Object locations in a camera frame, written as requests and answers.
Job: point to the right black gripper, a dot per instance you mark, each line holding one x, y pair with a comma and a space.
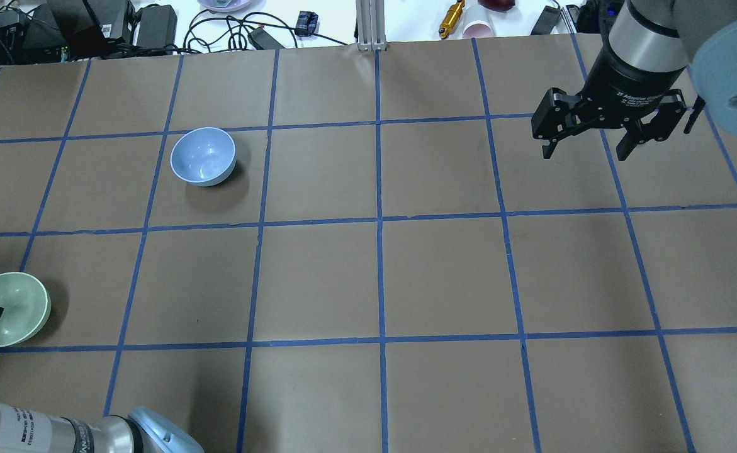
631, 85

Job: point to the green bowl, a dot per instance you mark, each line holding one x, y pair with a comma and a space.
26, 304

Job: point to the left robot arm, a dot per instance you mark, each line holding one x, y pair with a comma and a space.
143, 430

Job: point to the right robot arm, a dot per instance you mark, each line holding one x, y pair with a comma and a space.
701, 36

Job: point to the blue bowl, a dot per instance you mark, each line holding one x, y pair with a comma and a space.
204, 157

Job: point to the black power adapter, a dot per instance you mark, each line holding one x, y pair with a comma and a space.
547, 21

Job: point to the red brown fruit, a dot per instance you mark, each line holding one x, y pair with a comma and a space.
500, 6

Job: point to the yellow tool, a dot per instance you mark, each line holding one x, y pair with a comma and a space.
451, 19

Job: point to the small blue device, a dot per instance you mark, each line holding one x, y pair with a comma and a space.
306, 24

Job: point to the black power brick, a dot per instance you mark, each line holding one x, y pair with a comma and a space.
156, 26

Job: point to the purple plate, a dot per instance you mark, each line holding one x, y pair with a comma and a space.
226, 6

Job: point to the aluminium frame post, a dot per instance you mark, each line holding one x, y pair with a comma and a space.
370, 22

